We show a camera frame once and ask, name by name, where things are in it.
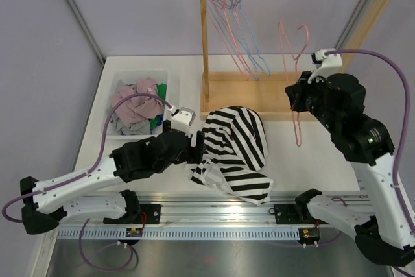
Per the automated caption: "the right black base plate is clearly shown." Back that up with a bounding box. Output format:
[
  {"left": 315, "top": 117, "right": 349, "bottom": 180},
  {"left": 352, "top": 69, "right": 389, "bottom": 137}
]
[{"left": 268, "top": 204, "right": 300, "bottom": 225}]

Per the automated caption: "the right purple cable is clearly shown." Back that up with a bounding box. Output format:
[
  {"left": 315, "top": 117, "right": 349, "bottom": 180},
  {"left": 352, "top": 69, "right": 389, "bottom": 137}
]
[{"left": 326, "top": 49, "right": 415, "bottom": 235}]

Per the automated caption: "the black white striped tank top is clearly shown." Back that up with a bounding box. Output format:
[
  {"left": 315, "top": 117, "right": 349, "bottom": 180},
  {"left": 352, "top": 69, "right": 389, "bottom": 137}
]
[{"left": 186, "top": 106, "right": 274, "bottom": 206}]

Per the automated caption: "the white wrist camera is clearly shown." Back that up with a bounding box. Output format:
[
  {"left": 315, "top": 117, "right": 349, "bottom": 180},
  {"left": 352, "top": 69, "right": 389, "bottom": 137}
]
[
  {"left": 169, "top": 106, "right": 196, "bottom": 136},
  {"left": 307, "top": 48, "right": 343, "bottom": 84}
]

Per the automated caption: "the pink wire hanger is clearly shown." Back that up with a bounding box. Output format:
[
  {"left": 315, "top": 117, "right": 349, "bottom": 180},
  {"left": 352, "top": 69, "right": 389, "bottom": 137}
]
[
  {"left": 208, "top": 0, "right": 251, "bottom": 80},
  {"left": 230, "top": 0, "right": 259, "bottom": 80},
  {"left": 278, "top": 21, "right": 309, "bottom": 147}
]

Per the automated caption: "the purple cable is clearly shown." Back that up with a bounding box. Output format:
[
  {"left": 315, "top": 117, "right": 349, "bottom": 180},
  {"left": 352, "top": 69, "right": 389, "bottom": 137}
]
[
  {"left": 326, "top": 49, "right": 415, "bottom": 235},
  {"left": 1, "top": 93, "right": 178, "bottom": 223}
]

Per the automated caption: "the pink tank top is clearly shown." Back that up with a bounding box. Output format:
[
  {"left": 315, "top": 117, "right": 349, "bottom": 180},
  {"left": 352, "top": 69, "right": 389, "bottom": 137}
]
[{"left": 109, "top": 77, "right": 167, "bottom": 127}]

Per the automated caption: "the white slotted cable duct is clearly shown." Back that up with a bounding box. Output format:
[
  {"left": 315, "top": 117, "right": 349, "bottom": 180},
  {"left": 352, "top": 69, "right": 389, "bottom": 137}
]
[{"left": 57, "top": 226, "right": 300, "bottom": 241}]

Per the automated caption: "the aluminium mounting rail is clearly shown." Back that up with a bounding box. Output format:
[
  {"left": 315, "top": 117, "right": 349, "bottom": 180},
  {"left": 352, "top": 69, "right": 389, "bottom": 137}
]
[{"left": 58, "top": 191, "right": 397, "bottom": 229}]

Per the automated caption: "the grey tank top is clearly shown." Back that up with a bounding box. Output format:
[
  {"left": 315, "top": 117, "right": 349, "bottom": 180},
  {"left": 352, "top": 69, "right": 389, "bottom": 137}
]
[{"left": 113, "top": 81, "right": 150, "bottom": 135}]

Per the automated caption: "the clear plastic basket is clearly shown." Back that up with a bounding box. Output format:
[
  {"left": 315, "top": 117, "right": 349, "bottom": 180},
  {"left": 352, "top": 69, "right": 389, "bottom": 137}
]
[{"left": 102, "top": 68, "right": 171, "bottom": 140}]

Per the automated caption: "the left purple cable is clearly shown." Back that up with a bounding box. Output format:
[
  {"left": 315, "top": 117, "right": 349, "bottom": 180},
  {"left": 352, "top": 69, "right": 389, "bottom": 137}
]
[{"left": 1, "top": 93, "right": 178, "bottom": 223}]

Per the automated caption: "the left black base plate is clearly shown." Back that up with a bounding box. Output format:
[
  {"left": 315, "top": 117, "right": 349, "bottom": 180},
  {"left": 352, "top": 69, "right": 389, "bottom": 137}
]
[{"left": 136, "top": 204, "right": 162, "bottom": 225}]

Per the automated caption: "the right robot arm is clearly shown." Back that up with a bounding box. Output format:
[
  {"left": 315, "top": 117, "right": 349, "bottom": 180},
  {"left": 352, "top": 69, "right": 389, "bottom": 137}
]
[{"left": 285, "top": 71, "right": 414, "bottom": 267}]

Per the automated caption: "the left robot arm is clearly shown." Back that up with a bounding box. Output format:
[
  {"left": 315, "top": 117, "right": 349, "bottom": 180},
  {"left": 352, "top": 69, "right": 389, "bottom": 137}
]
[{"left": 20, "top": 121, "right": 206, "bottom": 235}]

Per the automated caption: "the green tank top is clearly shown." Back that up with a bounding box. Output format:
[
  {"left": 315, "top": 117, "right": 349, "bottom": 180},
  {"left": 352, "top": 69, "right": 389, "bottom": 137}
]
[{"left": 148, "top": 82, "right": 169, "bottom": 128}]

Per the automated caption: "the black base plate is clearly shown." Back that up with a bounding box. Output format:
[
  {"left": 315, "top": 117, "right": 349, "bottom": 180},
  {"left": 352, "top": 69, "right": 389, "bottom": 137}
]
[
  {"left": 136, "top": 204, "right": 162, "bottom": 225},
  {"left": 268, "top": 204, "right": 300, "bottom": 225}
]

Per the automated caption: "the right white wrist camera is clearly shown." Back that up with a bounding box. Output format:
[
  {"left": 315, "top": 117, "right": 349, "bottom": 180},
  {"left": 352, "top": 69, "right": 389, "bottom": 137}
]
[{"left": 307, "top": 48, "right": 343, "bottom": 84}]

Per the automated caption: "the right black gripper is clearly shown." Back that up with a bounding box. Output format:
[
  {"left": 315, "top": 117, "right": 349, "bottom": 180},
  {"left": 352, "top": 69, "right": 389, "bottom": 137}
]
[{"left": 286, "top": 71, "right": 341, "bottom": 134}]

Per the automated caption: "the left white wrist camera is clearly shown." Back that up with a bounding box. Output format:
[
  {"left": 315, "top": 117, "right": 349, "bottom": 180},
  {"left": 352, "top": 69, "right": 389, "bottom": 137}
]
[{"left": 169, "top": 106, "right": 196, "bottom": 136}]

